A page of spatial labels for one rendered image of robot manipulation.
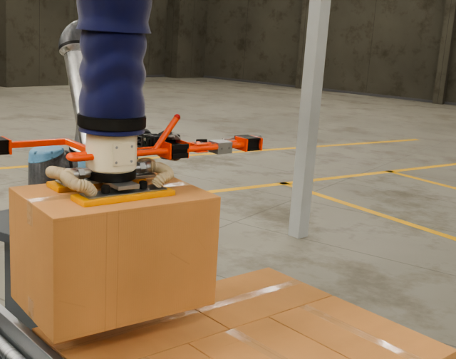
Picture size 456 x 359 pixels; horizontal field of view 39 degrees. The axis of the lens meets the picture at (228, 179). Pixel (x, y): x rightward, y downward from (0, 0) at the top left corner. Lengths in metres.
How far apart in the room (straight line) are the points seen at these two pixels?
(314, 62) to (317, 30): 0.24
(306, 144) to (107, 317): 3.39
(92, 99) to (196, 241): 0.58
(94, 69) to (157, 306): 0.80
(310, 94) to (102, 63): 3.31
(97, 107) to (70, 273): 0.52
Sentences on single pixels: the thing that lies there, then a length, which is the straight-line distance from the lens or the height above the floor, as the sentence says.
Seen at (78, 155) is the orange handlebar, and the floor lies 1.20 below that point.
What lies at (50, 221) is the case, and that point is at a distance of 1.95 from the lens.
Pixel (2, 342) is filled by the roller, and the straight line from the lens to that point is 2.37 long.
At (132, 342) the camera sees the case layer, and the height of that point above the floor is 0.54.
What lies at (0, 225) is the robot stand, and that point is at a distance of 2.94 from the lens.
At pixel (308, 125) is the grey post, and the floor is 0.96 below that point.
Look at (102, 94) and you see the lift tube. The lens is 2.07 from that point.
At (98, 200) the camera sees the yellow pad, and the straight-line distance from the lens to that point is 2.05.
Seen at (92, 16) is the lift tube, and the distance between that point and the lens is 2.08.
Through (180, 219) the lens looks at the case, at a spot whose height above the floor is 1.01.
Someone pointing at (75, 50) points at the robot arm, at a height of 1.51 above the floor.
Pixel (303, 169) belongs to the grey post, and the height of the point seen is 0.59.
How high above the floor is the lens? 1.61
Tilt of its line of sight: 13 degrees down
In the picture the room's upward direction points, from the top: 4 degrees clockwise
